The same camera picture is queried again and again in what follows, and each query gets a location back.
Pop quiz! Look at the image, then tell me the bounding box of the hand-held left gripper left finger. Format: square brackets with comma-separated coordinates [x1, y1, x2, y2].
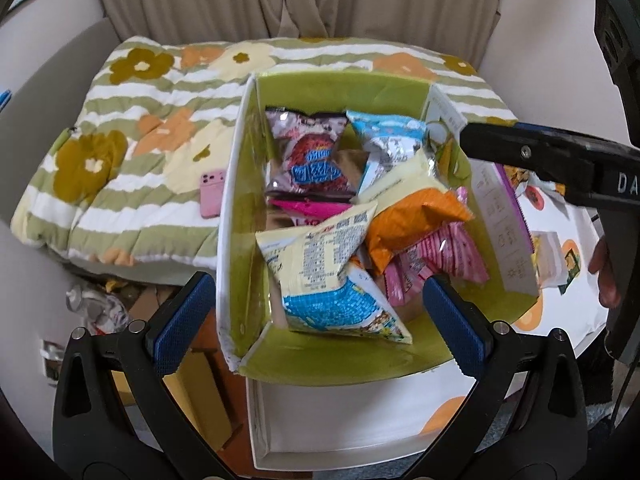
[52, 271, 236, 480]

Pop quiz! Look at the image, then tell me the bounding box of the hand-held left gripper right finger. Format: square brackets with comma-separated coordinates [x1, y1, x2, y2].
[405, 274, 588, 480]

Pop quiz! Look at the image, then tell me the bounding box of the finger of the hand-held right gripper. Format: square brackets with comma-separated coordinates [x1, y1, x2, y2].
[595, 0, 640, 113]
[459, 121, 602, 198]

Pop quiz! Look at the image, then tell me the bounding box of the green cardboard box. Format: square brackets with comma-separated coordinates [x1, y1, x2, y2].
[215, 71, 543, 378]

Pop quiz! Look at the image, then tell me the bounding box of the pink striped snack packet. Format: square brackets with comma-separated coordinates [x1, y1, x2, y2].
[385, 222, 491, 308]

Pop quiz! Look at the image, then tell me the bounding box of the white snack packet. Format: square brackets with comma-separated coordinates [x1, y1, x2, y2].
[530, 230, 568, 288]

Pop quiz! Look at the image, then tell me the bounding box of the orange snack packet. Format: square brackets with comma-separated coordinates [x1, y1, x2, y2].
[367, 187, 473, 273]

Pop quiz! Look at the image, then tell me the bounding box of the pale yellow snack packet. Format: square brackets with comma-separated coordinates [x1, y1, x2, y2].
[357, 152, 441, 203]

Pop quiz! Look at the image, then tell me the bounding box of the cream blue snack packet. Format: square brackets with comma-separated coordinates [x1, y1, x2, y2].
[255, 200, 413, 345]

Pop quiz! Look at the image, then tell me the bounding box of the light blue snack packet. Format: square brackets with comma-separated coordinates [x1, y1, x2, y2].
[345, 110, 431, 201]

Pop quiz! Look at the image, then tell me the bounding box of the plain pink snack packet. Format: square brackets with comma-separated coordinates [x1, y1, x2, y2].
[267, 197, 353, 231]

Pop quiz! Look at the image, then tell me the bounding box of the brown red-blue print snack packet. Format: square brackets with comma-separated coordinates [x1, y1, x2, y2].
[264, 106, 357, 200]

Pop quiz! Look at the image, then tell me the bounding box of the person's right hand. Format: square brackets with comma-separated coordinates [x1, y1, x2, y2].
[589, 237, 623, 308]

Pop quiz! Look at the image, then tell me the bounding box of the brown cardboard sheet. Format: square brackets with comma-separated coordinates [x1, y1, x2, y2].
[127, 285, 173, 326]

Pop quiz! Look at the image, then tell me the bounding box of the yellow cardboard box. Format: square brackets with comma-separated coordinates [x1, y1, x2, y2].
[165, 347, 236, 453]

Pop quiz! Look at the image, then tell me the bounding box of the clear plastic bottle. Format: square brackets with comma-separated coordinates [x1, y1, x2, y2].
[65, 284, 101, 316]

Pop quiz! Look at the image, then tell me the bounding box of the pink phone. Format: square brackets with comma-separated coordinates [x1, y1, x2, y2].
[200, 169, 227, 220]

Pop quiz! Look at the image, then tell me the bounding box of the floral striped blanket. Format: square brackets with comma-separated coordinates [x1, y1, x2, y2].
[10, 35, 521, 273]

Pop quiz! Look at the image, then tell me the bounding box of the grey headboard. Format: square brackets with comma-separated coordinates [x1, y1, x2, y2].
[0, 17, 123, 131]

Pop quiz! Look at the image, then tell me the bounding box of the wall socket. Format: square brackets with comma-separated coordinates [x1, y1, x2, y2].
[40, 339, 63, 386]

